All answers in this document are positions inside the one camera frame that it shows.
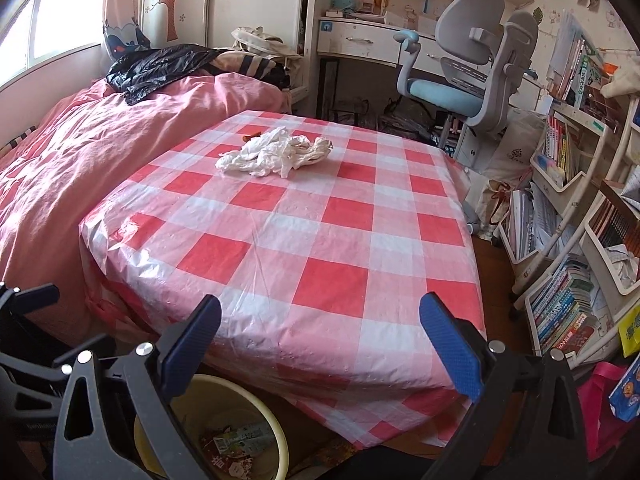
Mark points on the yellow plastic bin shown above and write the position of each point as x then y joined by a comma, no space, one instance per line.
200,410

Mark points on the white desk with drawers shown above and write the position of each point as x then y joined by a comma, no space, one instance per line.
360,40

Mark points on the small orange wrapper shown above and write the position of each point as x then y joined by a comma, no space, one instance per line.
248,136

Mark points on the yellow package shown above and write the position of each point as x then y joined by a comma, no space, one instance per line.
631,332

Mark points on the grey desk chair blue seat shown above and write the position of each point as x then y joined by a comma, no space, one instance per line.
470,25

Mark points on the dark red mesh organizer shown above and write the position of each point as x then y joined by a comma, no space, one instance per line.
597,100

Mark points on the red checkered tablecloth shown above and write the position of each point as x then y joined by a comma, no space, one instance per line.
300,240

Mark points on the row of red-spined books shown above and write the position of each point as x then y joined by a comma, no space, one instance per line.
557,142

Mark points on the cream cloth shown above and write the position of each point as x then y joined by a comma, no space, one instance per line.
622,80

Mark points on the loose white papers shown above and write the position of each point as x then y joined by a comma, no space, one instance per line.
622,262

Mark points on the row of colourful paperbacks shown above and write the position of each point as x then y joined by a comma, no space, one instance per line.
565,310

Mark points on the stack of spiral notebooks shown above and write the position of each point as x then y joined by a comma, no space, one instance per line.
532,220

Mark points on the black puffer jacket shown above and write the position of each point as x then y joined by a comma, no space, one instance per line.
165,67

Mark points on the row of dark-spined books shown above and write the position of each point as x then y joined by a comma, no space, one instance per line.
617,222

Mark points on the window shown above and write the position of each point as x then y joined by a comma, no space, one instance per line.
60,15

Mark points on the pink duvet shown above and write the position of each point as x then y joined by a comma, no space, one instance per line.
75,185

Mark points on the white tiered book rack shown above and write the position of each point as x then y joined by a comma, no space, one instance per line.
560,186
607,265

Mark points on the tall leaning workbooks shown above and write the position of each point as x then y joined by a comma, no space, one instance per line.
575,60

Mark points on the white tote bag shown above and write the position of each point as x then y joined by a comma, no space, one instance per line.
515,155

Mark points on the pink fabric bag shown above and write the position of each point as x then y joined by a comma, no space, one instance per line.
595,410

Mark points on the white tissue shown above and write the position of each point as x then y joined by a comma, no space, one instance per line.
272,150
232,161
315,150

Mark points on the colourful snack wrappers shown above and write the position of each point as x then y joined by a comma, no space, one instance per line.
235,445

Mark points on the white wardrobe with tree decal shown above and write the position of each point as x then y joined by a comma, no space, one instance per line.
190,0

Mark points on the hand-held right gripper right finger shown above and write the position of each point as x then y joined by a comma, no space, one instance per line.
450,345

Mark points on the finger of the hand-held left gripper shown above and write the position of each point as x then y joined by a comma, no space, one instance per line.
35,296
35,372

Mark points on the pink printed curtain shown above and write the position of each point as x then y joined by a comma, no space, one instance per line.
122,10

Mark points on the beige striped pillow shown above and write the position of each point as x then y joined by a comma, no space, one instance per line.
250,65

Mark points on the blue snack package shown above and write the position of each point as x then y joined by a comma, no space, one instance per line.
627,390

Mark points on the beige canvas bag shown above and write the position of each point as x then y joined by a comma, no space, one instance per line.
260,37

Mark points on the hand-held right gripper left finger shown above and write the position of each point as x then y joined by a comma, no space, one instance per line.
192,345

